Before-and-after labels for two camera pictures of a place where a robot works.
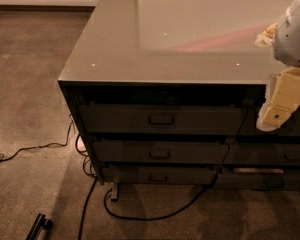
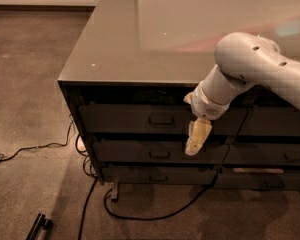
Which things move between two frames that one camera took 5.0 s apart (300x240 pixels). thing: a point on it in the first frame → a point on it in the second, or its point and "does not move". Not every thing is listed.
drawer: (117, 119) does not move
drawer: (159, 152) does not move
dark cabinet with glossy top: (167, 83) does not move
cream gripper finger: (286, 90) → (199, 129)
